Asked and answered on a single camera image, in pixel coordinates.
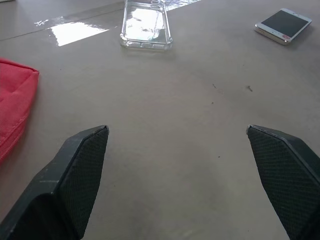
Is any red fabric zipper pouch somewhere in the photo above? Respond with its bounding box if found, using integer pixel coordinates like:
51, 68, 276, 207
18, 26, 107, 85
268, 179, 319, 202
0, 57, 40, 165

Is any clear transparent phone case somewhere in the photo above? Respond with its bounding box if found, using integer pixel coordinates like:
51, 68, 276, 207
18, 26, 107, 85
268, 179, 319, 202
119, 0, 174, 52

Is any white smartphone with black screen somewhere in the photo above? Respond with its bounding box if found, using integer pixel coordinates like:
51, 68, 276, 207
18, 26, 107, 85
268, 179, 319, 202
254, 8, 313, 47

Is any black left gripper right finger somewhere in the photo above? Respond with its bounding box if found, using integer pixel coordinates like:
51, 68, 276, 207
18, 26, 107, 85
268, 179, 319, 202
246, 124, 320, 240

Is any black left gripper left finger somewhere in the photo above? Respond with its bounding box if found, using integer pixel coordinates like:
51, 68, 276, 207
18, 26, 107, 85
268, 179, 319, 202
0, 124, 110, 240

